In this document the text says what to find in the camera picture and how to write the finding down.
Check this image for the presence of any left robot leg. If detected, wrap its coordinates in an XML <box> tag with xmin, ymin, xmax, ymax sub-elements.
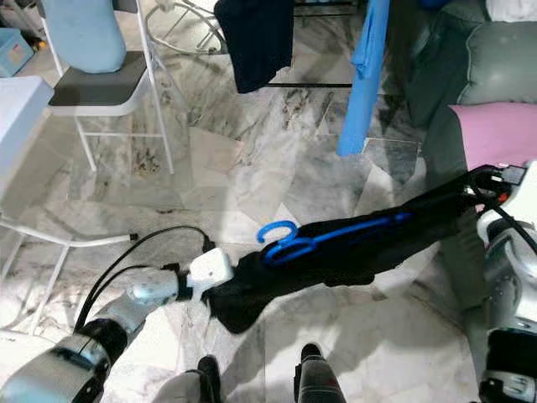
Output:
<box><xmin>159</xmin><ymin>354</ymin><xmax>223</xmax><ymax>403</ymax></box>

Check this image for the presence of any black garment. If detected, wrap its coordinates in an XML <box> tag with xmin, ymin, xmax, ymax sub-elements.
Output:
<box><xmin>208</xmin><ymin>172</ymin><xmax>500</xmax><ymax>335</ymax></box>

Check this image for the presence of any small blue plastic basket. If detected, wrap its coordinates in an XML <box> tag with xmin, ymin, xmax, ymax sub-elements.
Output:
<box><xmin>0</xmin><ymin>28</ymin><xmax>36</xmax><ymax>76</ymax></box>

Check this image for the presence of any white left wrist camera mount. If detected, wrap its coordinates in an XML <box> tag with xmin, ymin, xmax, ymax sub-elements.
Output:
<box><xmin>189</xmin><ymin>248</ymin><xmax>236</xmax><ymax>301</ymax></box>

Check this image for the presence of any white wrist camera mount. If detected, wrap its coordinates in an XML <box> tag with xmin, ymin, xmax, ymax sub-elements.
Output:
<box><xmin>189</xmin><ymin>248</ymin><xmax>236</xmax><ymax>301</ymax></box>
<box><xmin>499</xmin><ymin>161</ymin><xmax>537</xmax><ymax>226</ymax></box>

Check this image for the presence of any navy hanging garment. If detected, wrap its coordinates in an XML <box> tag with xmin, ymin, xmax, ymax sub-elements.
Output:
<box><xmin>214</xmin><ymin>0</ymin><xmax>295</xmax><ymax>95</ymax></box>

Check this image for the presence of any blue hanging garment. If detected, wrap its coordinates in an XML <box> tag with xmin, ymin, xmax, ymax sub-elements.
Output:
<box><xmin>336</xmin><ymin>0</ymin><xmax>393</xmax><ymax>158</ymax></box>

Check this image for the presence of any blue plastic hanger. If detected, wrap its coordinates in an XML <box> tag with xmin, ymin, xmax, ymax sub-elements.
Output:
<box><xmin>258</xmin><ymin>212</ymin><xmax>416</xmax><ymax>268</ymax></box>

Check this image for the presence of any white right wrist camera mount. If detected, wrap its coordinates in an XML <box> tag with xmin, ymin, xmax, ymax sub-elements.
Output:
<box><xmin>499</xmin><ymin>161</ymin><xmax>537</xmax><ymax>226</ymax></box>

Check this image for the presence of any pink cloth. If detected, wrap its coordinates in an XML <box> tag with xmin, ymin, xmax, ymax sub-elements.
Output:
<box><xmin>449</xmin><ymin>102</ymin><xmax>537</xmax><ymax>173</ymax></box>

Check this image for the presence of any white grey folding chair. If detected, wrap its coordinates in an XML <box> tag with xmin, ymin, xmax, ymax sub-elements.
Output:
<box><xmin>42</xmin><ymin>0</ymin><xmax>177</xmax><ymax>175</ymax></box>

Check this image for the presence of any light blue pillow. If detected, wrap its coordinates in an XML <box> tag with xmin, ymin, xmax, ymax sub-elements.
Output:
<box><xmin>42</xmin><ymin>0</ymin><xmax>128</xmax><ymax>75</ymax></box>

